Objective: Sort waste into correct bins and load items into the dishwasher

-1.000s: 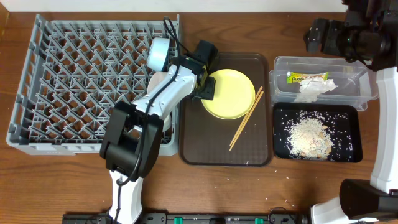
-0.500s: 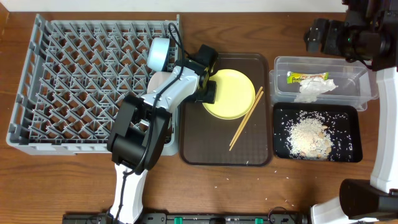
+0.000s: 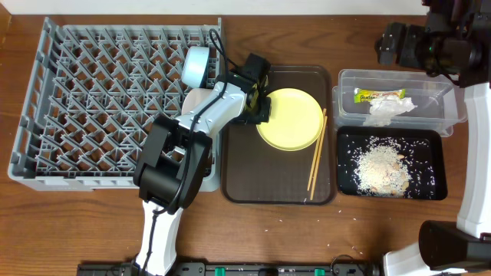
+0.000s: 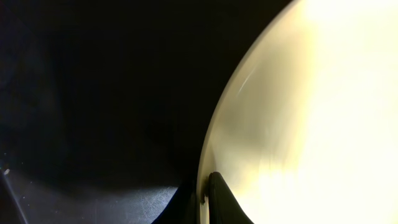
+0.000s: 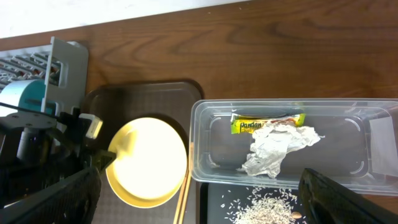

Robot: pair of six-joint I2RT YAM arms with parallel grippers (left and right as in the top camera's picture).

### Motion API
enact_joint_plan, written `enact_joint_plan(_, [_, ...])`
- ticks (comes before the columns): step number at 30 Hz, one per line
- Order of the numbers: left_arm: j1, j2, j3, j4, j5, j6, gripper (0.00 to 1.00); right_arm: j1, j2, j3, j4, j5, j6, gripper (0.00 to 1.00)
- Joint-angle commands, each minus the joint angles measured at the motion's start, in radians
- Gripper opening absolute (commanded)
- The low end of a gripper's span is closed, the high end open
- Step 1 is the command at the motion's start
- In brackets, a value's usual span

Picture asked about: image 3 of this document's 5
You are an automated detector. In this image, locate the grey plastic dish rack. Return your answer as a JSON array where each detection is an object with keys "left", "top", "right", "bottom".
[{"left": 7, "top": 19, "right": 211, "bottom": 191}]

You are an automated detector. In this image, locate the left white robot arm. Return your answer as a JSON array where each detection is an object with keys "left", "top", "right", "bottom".
[{"left": 133, "top": 69, "right": 271, "bottom": 275}]

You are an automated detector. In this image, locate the light blue bowl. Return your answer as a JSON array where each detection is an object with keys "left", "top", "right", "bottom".
[{"left": 181, "top": 46, "right": 209, "bottom": 88}]

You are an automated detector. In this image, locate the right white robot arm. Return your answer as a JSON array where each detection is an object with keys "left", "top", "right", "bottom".
[{"left": 376, "top": 0, "right": 490, "bottom": 275}]

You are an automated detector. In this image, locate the brown serving tray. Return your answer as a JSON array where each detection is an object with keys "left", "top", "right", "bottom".
[{"left": 221, "top": 65, "right": 337, "bottom": 205}]

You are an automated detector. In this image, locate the black plastic tray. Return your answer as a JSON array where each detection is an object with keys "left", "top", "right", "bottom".
[{"left": 337, "top": 126, "right": 447, "bottom": 200}]

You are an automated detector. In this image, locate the yellow green snack wrapper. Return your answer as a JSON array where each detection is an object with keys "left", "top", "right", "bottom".
[{"left": 354, "top": 88, "right": 406, "bottom": 104}]

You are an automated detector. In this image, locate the clear plastic waste bin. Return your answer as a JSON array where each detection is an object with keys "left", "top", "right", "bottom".
[{"left": 332, "top": 69, "right": 467, "bottom": 137}]

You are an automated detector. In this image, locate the lower wooden chopstick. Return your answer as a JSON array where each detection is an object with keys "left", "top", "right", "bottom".
[{"left": 310, "top": 116, "right": 328, "bottom": 201}]

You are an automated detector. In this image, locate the white napkin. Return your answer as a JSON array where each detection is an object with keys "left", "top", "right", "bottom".
[{"left": 364, "top": 95, "right": 417, "bottom": 127}]

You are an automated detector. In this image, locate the spilled rice pile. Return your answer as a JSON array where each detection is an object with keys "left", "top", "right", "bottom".
[{"left": 338, "top": 134, "right": 437, "bottom": 199}]

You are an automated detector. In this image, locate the upper wooden chopstick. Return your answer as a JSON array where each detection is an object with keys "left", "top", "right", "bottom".
[{"left": 307, "top": 108, "right": 327, "bottom": 191}]

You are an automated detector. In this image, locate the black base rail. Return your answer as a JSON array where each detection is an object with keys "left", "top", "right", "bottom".
[{"left": 76, "top": 262, "right": 384, "bottom": 276}]

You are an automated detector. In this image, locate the yellow round plate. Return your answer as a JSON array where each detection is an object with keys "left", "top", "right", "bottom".
[{"left": 257, "top": 88, "right": 326, "bottom": 152}]

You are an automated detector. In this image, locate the wooden chopstick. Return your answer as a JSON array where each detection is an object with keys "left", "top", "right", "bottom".
[
  {"left": 310, "top": 116, "right": 328, "bottom": 201},
  {"left": 307, "top": 108, "right": 327, "bottom": 191}
]

